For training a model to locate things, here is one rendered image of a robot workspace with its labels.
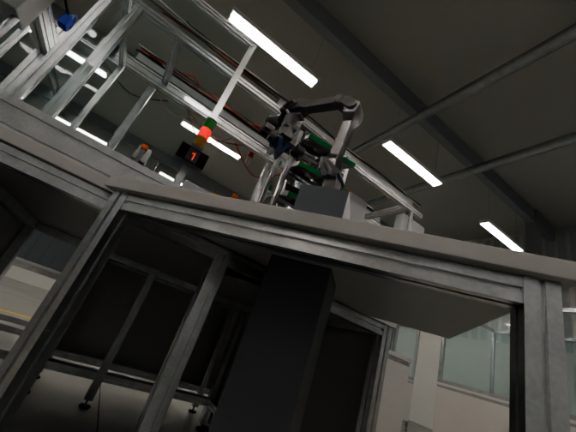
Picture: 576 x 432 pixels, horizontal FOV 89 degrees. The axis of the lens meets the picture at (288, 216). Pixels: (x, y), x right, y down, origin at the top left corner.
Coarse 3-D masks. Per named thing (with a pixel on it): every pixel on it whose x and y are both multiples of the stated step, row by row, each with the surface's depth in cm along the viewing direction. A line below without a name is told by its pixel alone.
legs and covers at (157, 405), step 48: (0, 144) 64; (0, 192) 111; (96, 192) 72; (0, 240) 147; (192, 240) 83; (144, 288) 192; (192, 288) 208; (192, 336) 77; (240, 336) 217; (336, 336) 138; (384, 336) 112; (96, 384) 170; (144, 384) 182; (336, 384) 125
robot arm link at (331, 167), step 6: (324, 162) 91; (330, 162) 91; (324, 168) 91; (330, 168) 89; (336, 168) 89; (324, 174) 90; (330, 174) 88; (336, 174) 88; (342, 180) 92; (342, 186) 94
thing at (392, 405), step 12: (396, 360) 214; (408, 360) 218; (396, 372) 210; (408, 372) 216; (384, 384) 202; (396, 384) 208; (384, 396) 200; (396, 396) 205; (384, 408) 198; (396, 408) 203; (384, 420) 196; (396, 420) 201
